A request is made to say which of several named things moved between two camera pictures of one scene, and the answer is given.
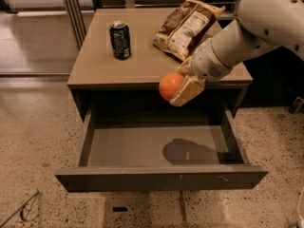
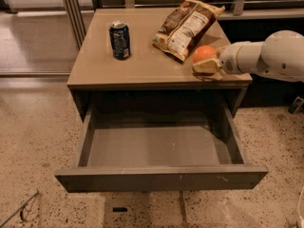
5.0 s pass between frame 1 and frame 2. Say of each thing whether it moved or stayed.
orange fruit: moved
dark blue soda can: stayed
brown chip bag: stayed
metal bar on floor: stayed
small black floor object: stayed
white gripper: moved
